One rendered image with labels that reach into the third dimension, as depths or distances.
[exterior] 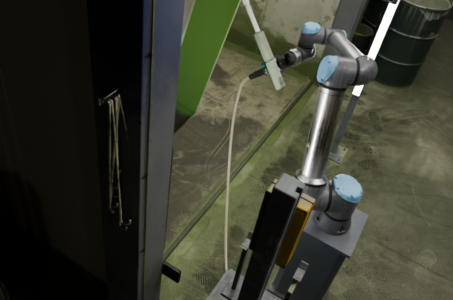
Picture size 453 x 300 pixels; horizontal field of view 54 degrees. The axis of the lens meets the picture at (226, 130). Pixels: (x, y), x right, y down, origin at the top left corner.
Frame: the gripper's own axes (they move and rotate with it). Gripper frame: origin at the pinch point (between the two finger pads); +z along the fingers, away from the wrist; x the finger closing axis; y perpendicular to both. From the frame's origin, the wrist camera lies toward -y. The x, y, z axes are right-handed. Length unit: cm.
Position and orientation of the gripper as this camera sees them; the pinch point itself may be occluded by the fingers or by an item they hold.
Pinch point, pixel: (267, 68)
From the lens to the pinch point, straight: 229.5
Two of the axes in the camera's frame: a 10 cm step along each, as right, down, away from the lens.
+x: -3.9, -9.2, -1.0
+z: -7.4, 3.7, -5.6
